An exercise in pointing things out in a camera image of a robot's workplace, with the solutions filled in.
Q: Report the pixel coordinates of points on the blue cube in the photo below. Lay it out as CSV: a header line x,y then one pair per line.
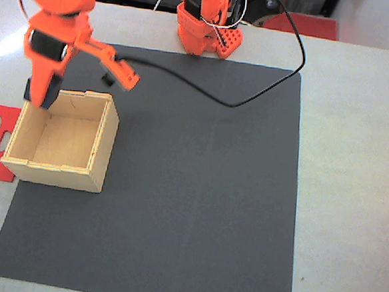
x,y
56,89

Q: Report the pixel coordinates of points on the red flat object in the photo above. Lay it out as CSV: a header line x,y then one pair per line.
x,y
309,25

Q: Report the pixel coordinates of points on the grey mat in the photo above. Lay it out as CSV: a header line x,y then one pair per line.
x,y
195,186

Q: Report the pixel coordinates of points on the orange camera mount with camera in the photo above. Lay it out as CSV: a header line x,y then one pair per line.
x,y
116,65

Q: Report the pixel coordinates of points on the wooden box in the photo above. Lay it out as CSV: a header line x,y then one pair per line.
x,y
64,140

